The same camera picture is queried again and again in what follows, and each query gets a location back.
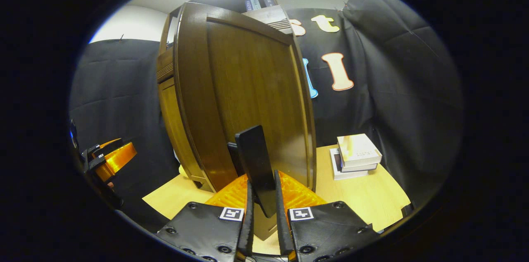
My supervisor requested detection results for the wooden double-door shoe cabinet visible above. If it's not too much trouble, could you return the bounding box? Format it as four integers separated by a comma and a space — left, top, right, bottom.
156, 0, 295, 193

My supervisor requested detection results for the white flat book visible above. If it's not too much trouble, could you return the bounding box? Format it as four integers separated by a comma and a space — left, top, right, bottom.
330, 148, 369, 181

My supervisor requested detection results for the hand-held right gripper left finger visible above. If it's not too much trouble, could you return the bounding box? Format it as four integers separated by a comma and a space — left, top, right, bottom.
156, 173, 255, 262

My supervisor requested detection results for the dark thin book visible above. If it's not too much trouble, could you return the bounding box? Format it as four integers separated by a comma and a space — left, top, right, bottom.
338, 148, 379, 173

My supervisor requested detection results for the black backdrop cloth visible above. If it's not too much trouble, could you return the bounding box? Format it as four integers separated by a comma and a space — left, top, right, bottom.
69, 0, 463, 233

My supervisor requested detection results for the wooden shoe cabinet door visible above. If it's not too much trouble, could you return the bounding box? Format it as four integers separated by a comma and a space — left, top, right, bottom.
174, 2, 317, 241
159, 77, 215, 191

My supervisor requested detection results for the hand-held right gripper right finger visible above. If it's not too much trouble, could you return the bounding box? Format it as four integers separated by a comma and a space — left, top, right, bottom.
274, 170, 380, 262

